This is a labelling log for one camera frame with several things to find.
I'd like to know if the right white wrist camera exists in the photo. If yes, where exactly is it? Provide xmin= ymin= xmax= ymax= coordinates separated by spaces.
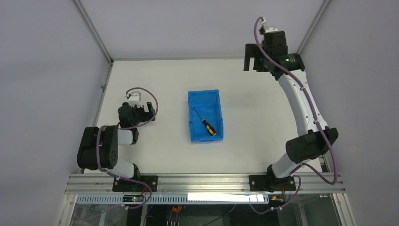
xmin=259 ymin=17 xmax=279 ymax=35

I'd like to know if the aluminium frame rail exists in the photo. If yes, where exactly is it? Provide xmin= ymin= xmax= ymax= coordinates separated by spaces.
xmin=65 ymin=172 xmax=346 ymax=194

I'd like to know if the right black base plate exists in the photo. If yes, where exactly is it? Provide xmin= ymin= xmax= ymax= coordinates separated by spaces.
xmin=248 ymin=174 xmax=296 ymax=193

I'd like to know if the white slotted cable duct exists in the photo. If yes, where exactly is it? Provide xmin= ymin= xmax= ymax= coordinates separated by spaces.
xmin=77 ymin=193 xmax=269 ymax=205

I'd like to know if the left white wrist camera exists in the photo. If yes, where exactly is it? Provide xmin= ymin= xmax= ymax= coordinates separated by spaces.
xmin=125 ymin=91 xmax=143 ymax=108

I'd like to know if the blue plastic bin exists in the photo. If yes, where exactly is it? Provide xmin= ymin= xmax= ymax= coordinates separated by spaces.
xmin=188 ymin=89 xmax=224 ymax=143

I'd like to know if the green circuit board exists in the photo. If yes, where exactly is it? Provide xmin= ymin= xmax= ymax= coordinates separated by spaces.
xmin=122 ymin=195 xmax=144 ymax=203

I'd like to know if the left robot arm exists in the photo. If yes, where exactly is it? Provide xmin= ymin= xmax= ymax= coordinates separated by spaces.
xmin=77 ymin=102 xmax=155 ymax=181

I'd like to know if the black yellow handled screwdriver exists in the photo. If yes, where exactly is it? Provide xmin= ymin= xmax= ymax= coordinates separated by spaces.
xmin=193 ymin=107 xmax=216 ymax=136

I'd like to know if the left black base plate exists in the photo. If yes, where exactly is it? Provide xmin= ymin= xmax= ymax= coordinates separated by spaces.
xmin=112 ymin=176 xmax=159 ymax=192

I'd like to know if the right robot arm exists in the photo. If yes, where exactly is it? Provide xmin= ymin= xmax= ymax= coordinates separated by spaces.
xmin=243 ymin=29 xmax=339 ymax=192

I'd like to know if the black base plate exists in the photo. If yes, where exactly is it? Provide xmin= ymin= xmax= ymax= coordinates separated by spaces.
xmin=248 ymin=174 xmax=296 ymax=193
xmin=112 ymin=176 xmax=159 ymax=192

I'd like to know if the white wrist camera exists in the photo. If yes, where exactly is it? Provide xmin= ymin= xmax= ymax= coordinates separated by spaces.
xmin=259 ymin=17 xmax=279 ymax=35
xmin=125 ymin=91 xmax=143 ymax=108

